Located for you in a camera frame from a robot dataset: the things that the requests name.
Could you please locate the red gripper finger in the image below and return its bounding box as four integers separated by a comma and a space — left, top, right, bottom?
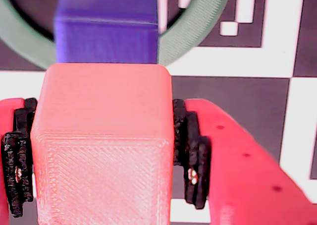
0, 97, 38, 225
172, 98, 317, 225

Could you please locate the orange cube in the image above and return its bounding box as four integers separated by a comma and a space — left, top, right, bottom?
30, 62, 174, 225

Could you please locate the blue cube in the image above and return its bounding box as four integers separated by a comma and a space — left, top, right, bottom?
53, 0, 159, 64

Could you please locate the black white marker checkerboard mat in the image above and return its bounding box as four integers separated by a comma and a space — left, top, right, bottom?
0, 0, 317, 225

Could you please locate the green ring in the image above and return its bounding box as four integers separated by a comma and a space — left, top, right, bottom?
0, 0, 230, 71

